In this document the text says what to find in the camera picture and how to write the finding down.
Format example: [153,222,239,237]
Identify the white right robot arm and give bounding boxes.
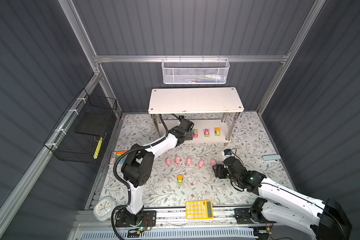
[212,156,353,240]

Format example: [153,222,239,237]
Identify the colourful marker pack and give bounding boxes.
[109,151,126,166]

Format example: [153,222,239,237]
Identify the pens in white basket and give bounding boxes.
[187,75,227,84]

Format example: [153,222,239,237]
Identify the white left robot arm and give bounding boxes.
[113,115,194,226]

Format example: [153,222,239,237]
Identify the yellow green highlighter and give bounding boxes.
[93,137,103,160]

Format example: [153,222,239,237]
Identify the pink green toy truck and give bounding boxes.
[193,129,199,139]

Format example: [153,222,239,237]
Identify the white two-tier shelf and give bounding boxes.
[148,87,244,143]

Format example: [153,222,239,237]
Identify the green orange mixer truck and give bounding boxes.
[178,175,183,186]

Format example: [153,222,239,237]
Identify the light blue case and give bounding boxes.
[262,155,281,162]

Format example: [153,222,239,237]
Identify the black wire wall basket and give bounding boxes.
[44,90,118,163]

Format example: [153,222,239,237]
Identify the white wire wall basket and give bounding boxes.
[161,57,230,85]

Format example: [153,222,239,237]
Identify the yellow calculator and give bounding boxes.
[185,200,214,220]

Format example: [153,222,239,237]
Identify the white round clock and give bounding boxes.
[93,196,117,222]

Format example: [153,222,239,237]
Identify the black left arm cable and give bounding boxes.
[110,113,182,240]

